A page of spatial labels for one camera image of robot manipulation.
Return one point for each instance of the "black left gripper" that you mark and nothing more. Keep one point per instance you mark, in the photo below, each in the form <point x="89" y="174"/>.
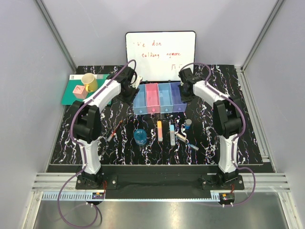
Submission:
<point x="130" y="98"/>

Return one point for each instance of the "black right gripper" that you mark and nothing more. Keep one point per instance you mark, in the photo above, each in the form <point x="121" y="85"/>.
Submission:
<point x="185" y="99"/>

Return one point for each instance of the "purple bin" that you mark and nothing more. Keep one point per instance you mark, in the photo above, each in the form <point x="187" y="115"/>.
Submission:
<point x="178" y="105"/>

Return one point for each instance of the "light blue bin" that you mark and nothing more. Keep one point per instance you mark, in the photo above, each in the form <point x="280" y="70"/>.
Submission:
<point x="139" y="103"/>
<point x="165" y="97"/>

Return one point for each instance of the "pink bin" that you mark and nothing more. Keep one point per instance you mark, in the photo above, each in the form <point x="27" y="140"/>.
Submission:
<point x="152" y="98"/>

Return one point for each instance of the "blue grey glue stick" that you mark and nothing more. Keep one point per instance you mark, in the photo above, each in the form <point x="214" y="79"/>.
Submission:
<point x="188" y="123"/>

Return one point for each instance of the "yellow mug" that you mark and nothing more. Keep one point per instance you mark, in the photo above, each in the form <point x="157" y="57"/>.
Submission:
<point x="90" y="82"/>

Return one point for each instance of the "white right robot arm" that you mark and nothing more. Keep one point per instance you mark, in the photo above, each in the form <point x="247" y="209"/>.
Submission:
<point x="228" y="120"/>

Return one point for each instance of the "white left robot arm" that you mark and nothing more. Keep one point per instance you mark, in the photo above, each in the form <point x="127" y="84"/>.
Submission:
<point x="86" y="126"/>

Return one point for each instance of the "blue white highlighter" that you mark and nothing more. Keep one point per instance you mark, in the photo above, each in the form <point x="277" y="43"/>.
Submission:
<point x="172" y="135"/>

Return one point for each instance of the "black marble pattern mat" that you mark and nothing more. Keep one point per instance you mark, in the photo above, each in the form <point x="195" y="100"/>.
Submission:
<point x="122" y="149"/>

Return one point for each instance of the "orange highlighter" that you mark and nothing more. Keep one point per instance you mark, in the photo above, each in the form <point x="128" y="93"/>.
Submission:
<point x="160" y="131"/>

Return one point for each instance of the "blue ink bottle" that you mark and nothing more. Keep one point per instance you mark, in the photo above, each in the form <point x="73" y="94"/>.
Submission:
<point x="140" y="137"/>

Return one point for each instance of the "red pen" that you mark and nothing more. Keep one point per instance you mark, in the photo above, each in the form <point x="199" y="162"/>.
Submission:
<point x="114" y="131"/>

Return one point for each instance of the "small whiteboard with red writing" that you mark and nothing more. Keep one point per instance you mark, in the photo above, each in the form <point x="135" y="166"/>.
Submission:
<point x="160" y="55"/>

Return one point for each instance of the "pink cube block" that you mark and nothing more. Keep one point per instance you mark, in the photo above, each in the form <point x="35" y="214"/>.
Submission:
<point x="80" y="92"/>

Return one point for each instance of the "blue clear pen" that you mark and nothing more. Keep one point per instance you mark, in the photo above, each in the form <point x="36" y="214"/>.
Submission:
<point x="190" y="145"/>

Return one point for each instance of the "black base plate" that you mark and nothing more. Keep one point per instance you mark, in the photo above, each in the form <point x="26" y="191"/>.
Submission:
<point x="188" y="180"/>

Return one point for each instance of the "white slotted cable duct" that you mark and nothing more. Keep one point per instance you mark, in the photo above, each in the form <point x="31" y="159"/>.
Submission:
<point x="91" y="196"/>

